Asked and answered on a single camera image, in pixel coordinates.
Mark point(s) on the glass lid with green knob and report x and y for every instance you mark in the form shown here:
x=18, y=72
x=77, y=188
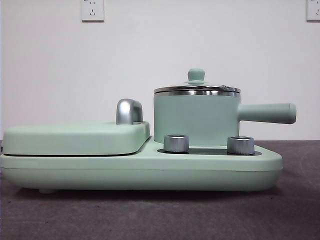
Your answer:
x=196, y=73

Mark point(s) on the silver control knob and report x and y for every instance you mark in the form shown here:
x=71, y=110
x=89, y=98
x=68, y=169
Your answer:
x=240, y=145
x=176, y=143

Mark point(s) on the black control panel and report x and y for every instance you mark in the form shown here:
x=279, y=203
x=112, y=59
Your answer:
x=207, y=150

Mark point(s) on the mint green cooker base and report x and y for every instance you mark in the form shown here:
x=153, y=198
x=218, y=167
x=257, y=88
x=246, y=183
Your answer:
x=125, y=172

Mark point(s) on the mint green hinged cooker cover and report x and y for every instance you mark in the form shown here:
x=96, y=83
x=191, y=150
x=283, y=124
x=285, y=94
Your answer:
x=75, y=140

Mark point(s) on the white wall socket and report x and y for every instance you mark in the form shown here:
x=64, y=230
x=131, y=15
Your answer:
x=313, y=10
x=92, y=11

